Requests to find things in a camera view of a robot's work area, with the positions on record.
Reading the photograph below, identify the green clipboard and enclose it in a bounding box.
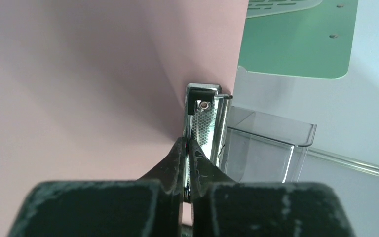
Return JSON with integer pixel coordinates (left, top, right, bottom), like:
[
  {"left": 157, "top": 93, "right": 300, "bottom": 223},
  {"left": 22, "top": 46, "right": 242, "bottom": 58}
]
[{"left": 238, "top": 0, "right": 358, "bottom": 79}]

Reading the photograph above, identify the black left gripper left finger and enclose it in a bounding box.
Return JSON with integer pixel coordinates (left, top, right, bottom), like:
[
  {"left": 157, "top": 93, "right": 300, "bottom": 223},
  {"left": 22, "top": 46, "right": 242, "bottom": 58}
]
[{"left": 8, "top": 138, "right": 184, "bottom": 237}]

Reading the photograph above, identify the transparent grey drawer box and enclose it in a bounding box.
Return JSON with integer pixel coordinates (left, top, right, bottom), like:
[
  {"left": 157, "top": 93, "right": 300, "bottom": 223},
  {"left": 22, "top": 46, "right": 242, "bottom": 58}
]
[{"left": 220, "top": 106, "right": 317, "bottom": 183}]

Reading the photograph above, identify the pink paper sheet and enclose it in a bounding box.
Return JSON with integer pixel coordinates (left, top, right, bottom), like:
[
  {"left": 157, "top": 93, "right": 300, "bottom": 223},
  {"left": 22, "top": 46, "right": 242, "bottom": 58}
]
[{"left": 0, "top": 0, "right": 248, "bottom": 237}]

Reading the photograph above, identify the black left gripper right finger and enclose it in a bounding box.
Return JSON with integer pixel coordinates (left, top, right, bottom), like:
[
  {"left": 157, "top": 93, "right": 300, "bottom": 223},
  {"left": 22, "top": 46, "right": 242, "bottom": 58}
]
[{"left": 189, "top": 140, "right": 355, "bottom": 237}]

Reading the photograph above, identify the white file organizer rack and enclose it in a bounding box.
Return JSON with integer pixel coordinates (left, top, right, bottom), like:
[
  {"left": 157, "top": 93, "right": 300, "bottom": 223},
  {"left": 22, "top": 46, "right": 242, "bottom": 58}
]
[{"left": 246, "top": 0, "right": 322, "bottom": 19}]

